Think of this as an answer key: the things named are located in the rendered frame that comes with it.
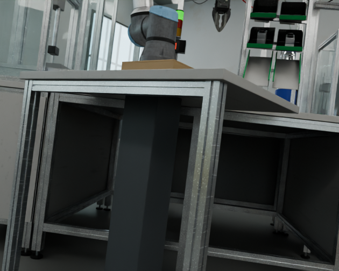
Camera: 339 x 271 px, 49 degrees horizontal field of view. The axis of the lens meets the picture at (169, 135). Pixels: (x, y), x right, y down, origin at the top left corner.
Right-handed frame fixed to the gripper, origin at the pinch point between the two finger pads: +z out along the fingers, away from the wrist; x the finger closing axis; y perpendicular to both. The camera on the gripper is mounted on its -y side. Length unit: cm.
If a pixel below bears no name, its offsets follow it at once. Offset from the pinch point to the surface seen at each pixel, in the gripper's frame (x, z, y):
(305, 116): 44, 39, 6
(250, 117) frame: 19.2, 41.6, 4.3
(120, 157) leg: -32, 65, 42
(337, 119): 58, 38, 6
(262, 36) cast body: 23.6, -4.2, -19.3
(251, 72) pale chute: 19.4, 15.9, -18.2
